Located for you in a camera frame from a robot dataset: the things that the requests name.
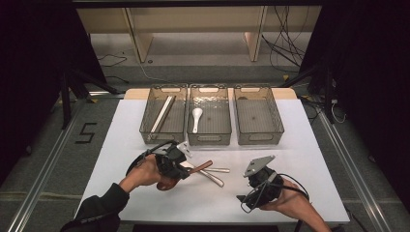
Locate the black curtain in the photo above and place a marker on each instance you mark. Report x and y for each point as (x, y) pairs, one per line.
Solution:
(370, 64)
(32, 64)

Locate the black frame bar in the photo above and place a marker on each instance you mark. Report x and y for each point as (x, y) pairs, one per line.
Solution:
(193, 3)

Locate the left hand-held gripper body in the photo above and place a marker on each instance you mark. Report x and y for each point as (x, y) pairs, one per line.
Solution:
(170, 162)

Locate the white table sheet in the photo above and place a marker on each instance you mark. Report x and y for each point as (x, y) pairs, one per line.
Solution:
(209, 199)

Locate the white chopstick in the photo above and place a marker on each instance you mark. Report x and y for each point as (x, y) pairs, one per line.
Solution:
(160, 114)

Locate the person's right hand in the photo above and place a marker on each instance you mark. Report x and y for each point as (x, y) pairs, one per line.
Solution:
(293, 201)

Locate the brown wooden chopstick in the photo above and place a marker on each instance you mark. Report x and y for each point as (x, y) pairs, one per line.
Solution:
(165, 116)

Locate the white ceramic spoon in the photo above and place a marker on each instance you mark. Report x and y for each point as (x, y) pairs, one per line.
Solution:
(197, 113)

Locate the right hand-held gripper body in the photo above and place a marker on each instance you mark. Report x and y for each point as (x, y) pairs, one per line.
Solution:
(264, 188)

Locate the brown wooden spoon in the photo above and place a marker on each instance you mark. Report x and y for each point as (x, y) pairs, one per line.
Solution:
(203, 166)

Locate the person's left hand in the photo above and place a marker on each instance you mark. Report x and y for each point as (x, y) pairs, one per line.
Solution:
(145, 174)

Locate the black metal stand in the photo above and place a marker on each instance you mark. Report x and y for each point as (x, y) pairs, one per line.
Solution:
(66, 106)
(328, 96)

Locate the grey plastic basket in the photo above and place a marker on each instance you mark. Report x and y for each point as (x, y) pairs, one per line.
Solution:
(179, 129)
(212, 122)
(261, 119)

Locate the metal floor rail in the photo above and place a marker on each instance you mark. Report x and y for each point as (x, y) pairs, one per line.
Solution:
(42, 180)
(358, 180)

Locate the steel fork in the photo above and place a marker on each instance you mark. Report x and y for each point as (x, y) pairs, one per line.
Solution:
(219, 169)

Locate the light wooden desk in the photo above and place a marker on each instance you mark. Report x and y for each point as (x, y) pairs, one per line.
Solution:
(193, 19)

